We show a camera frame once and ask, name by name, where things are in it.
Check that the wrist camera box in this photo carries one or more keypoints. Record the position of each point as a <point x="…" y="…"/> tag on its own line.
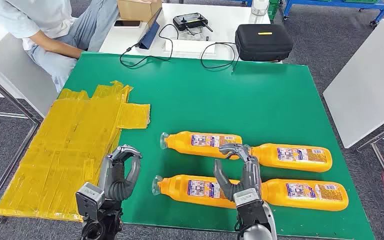
<point x="246" y="197"/>
<point x="89" y="198"/>

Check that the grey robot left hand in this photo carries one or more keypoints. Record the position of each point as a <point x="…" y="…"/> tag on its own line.
<point x="119" y="185"/>

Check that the clear plastic bottle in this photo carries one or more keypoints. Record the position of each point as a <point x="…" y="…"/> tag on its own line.
<point x="259" y="10"/>

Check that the green plastic crate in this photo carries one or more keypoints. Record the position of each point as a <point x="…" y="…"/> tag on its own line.
<point x="273" y="10"/>

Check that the grey metal frame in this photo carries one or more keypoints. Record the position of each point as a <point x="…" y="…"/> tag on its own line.
<point x="3" y="91"/>

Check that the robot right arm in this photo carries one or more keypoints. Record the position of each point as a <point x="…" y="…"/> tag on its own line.
<point x="255" y="228"/>

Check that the black remote controller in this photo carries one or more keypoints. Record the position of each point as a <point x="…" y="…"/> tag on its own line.
<point x="190" y="21"/>

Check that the smartphone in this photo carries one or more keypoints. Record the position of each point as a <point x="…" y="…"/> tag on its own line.
<point x="127" y="23"/>

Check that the cardboard box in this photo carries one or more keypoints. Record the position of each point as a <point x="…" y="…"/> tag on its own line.
<point x="135" y="10"/>

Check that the small white table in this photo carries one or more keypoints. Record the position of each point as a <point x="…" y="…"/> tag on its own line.
<point x="228" y="16"/>

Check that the yellow taped mat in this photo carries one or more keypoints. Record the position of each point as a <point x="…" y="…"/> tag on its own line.
<point x="62" y="149"/>

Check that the orange detergent bottle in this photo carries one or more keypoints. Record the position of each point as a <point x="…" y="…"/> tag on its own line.
<point x="175" y="188"/>
<point x="278" y="195"/>
<point x="268" y="157"/>
<point x="182" y="142"/>

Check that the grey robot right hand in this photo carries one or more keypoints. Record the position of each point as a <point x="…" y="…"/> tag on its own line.
<point x="251" y="175"/>

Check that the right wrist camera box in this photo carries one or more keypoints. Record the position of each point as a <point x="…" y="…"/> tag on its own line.
<point x="246" y="197"/>

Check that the tablet in blue case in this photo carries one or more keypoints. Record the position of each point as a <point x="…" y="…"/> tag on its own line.
<point x="149" y="36"/>

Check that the black zip carry case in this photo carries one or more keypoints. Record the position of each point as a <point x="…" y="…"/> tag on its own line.
<point x="263" y="44"/>

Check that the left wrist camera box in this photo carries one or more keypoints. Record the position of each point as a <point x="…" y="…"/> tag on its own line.
<point x="89" y="198"/>

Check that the white bench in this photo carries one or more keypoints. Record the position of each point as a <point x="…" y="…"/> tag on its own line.
<point x="16" y="73"/>

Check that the person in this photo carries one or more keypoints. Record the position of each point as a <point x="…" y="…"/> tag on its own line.
<point x="29" y="13"/>

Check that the large white table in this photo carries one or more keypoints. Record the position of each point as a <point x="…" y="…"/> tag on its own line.
<point x="367" y="82"/>

